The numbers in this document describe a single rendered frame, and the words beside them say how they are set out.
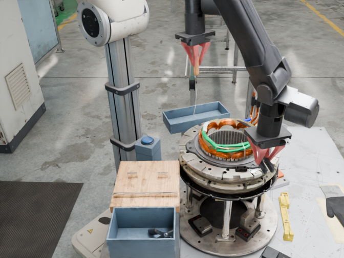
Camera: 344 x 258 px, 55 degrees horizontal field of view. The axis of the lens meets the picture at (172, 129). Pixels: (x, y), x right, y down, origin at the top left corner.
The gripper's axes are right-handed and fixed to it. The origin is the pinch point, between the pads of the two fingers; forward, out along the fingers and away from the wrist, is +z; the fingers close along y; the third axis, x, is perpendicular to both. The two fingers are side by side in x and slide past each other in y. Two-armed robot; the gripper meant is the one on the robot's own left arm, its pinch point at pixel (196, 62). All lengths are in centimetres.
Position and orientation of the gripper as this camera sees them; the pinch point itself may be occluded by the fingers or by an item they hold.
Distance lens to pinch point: 101.5
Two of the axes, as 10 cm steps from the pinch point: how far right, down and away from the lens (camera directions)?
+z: 0.7, 8.6, 5.0
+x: -5.2, -4.0, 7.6
